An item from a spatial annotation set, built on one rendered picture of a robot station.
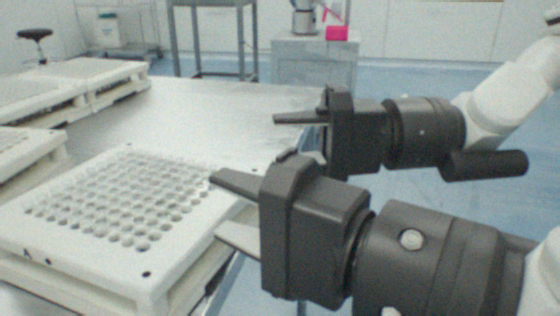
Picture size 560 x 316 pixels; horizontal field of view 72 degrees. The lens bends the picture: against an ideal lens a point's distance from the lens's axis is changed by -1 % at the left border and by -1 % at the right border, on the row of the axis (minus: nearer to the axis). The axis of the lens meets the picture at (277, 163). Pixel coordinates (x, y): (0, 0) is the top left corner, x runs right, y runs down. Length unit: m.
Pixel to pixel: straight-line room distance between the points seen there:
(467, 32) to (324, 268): 5.63
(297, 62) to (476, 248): 2.66
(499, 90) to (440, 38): 5.27
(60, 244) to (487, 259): 0.37
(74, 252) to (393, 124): 0.36
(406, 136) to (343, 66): 2.40
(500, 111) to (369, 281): 0.31
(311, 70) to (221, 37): 3.24
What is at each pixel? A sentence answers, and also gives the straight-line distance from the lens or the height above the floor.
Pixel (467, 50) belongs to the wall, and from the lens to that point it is 5.89.
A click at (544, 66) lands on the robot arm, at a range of 0.63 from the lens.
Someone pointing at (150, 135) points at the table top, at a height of 0.90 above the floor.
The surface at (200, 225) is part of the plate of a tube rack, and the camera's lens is 0.42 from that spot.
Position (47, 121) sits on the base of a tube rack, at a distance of 0.95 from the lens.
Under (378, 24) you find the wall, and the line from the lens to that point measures 5.65.
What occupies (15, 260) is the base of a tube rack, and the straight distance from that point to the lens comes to 0.52.
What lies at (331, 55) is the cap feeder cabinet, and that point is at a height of 0.66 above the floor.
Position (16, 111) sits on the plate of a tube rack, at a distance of 0.90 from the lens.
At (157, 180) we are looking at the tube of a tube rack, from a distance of 0.50.
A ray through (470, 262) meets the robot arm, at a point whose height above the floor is 1.07.
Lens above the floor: 1.21
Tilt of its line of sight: 27 degrees down
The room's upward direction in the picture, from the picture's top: straight up
